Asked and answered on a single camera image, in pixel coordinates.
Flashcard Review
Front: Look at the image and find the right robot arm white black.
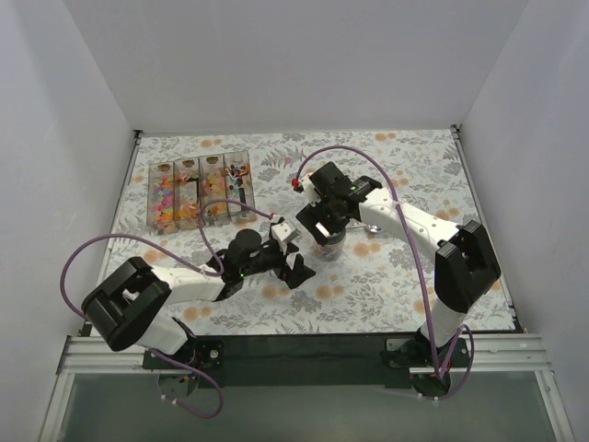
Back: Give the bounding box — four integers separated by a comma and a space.
292, 162, 502, 366

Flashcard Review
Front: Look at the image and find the floral table mat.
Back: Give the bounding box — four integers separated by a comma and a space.
90, 128, 516, 335

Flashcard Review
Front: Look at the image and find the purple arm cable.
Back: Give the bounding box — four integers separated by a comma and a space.
61, 198, 277, 419
296, 145, 475, 401

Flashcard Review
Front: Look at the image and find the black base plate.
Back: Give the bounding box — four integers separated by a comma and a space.
141, 340, 225, 383
380, 335, 471, 401

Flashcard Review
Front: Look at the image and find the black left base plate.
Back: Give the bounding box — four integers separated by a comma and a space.
141, 340, 225, 383

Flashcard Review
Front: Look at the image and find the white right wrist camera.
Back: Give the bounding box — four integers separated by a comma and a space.
292, 175, 321, 206

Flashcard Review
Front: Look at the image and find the clear glass jar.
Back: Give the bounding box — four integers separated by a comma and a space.
314, 243, 345, 261

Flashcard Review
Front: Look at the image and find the clear compartment candy box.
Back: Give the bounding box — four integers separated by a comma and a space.
146, 151, 256, 235

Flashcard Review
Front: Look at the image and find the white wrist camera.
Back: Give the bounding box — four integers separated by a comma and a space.
292, 175, 321, 206
270, 215, 300, 248

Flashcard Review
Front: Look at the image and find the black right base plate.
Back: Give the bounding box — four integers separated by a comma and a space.
380, 335, 471, 401

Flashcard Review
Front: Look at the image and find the round metal jar lid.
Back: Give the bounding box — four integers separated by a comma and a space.
317, 230, 346, 249

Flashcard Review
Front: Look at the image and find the metal candy scoop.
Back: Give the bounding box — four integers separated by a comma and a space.
347, 221, 382, 234

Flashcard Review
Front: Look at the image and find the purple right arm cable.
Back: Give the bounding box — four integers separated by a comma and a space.
296, 145, 475, 401

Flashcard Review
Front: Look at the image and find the aluminium frame rail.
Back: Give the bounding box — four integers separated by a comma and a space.
40, 333, 573, 441

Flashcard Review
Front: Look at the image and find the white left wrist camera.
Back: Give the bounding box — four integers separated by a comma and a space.
270, 215, 300, 248

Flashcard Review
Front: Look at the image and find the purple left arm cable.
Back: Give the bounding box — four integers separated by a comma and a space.
61, 198, 277, 419

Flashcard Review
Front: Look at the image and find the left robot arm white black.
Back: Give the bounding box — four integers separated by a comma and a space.
82, 224, 316, 368

